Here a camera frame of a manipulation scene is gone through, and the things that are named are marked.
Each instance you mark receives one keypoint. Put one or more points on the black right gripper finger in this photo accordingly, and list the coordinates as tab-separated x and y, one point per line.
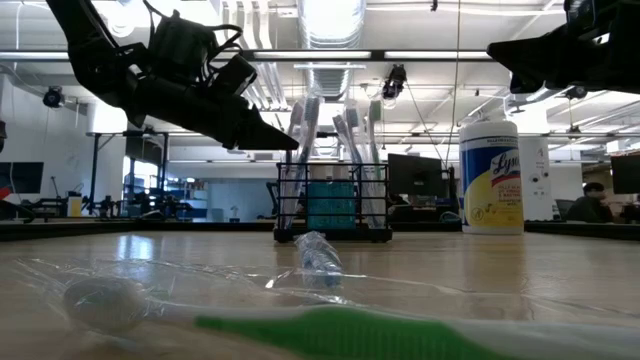
523	84
550	55

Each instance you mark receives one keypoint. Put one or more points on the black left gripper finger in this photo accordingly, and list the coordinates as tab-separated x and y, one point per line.
200	112
250	144

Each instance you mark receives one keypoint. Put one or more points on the white pink toothbrush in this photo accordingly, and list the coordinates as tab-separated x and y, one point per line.
295	117

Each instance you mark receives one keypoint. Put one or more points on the purple toothbrush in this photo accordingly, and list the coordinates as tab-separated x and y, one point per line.
311	112

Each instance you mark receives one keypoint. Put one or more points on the teal mouthwash bottle white cap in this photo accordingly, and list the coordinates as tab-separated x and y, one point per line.
318	205
343	205

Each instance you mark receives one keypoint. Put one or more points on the blue white toothbrush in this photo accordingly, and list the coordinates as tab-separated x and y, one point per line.
341	127

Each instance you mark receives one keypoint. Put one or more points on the green toothbrush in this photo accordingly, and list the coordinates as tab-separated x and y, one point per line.
375	112
350	335

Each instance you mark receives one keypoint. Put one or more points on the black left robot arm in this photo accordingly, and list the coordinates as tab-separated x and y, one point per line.
80	25

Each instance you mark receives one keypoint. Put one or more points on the black ceiling spotlight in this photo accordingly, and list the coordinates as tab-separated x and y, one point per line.
52	96

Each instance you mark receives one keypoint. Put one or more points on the yellow blue wipes canister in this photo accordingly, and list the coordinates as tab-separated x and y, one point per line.
490	200

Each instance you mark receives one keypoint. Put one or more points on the small yellow canister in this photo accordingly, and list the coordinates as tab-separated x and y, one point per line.
75	206

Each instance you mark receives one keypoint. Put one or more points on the person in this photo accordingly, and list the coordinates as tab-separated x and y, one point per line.
592	207

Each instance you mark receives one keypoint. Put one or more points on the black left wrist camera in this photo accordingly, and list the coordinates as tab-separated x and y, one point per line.
180	45

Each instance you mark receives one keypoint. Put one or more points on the black station frame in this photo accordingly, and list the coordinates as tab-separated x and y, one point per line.
95	170

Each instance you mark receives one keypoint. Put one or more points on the black overhead camera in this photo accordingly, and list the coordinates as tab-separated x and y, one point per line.
395	82

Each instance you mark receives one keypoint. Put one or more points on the black monitor on post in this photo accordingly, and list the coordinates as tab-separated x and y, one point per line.
22	177

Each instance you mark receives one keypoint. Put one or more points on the silver ventilation duct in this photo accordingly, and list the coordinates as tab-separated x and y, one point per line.
332	30

